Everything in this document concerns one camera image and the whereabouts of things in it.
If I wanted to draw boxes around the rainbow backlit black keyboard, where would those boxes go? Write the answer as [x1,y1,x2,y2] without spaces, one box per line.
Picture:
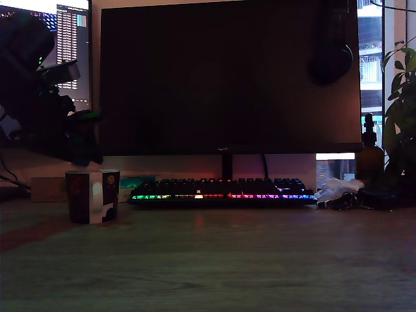
[126,177,319,207]

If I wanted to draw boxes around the lit computer monitor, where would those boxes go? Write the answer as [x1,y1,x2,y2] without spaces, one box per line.
[0,0,94,114]

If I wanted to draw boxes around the black monitor stand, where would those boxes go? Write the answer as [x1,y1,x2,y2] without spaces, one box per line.
[222,154,234,181]

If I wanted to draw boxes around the pale grey camera box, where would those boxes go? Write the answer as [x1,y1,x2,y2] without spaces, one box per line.
[36,59,81,87]

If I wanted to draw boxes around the bunch of keys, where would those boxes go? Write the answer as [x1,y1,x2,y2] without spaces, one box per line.
[317,191,361,211]

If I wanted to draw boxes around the dark mug with white handle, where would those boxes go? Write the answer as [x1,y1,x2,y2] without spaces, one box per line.
[65,168,121,226]

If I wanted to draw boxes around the amber dropper bottle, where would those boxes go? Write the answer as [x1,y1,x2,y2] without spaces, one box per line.
[356,112,385,188]

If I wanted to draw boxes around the black headphones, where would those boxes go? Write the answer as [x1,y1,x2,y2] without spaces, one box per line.
[307,0,354,86]

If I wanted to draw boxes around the white crumpled tissue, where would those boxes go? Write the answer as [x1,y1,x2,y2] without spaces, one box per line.
[313,178,365,203]

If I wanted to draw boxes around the black pouch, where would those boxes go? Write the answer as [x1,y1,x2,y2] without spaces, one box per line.
[357,187,404,211]

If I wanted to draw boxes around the window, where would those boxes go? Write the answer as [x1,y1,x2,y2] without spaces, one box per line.
[315,0,416,183]

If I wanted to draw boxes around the large dark computer monitor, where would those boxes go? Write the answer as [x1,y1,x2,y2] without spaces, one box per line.
[98,0,363,157]

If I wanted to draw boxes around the tan wooden box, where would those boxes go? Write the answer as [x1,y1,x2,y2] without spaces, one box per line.
[31,177,68,203]

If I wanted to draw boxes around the green leafy plant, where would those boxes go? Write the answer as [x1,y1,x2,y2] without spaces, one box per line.
[382,40,416,189]

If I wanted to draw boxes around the black desk cable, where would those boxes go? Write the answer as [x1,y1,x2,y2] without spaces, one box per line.
[0,152,32,192]

